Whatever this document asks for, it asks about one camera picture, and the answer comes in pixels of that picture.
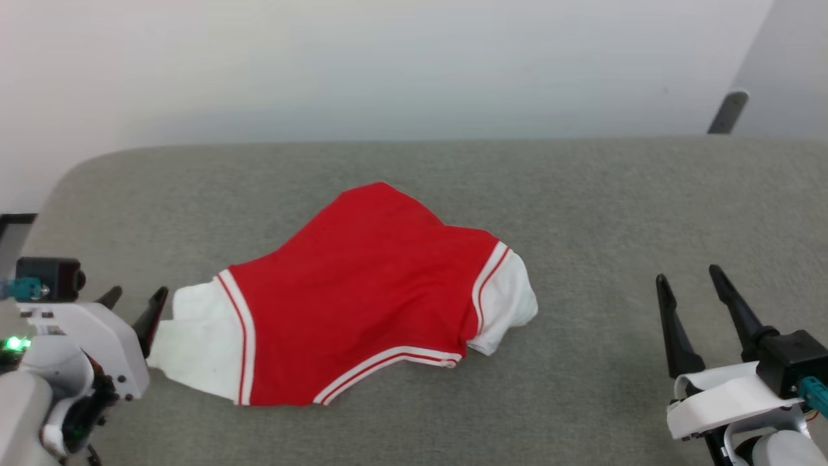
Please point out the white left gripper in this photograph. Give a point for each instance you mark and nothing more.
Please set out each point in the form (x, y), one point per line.
(97, 333)

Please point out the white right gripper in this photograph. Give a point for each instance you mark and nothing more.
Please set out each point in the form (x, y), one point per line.
(724, 401)

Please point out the red and white shirt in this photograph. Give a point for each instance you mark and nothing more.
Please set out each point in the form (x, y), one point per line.
(362, 291)

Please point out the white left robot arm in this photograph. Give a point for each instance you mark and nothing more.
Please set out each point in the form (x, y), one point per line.
(32, 401)

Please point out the light grey panel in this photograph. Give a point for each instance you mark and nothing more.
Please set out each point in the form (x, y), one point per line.
(792, 65)

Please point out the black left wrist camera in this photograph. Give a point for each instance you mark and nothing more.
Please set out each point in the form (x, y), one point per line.
(55, 278)

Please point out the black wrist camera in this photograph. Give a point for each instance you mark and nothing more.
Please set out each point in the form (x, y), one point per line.
(792, 362)
(55, 278)

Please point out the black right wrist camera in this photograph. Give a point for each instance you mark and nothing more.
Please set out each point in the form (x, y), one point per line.
(792, 362)

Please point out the black frame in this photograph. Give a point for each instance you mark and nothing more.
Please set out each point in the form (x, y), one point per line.
(13, 223)

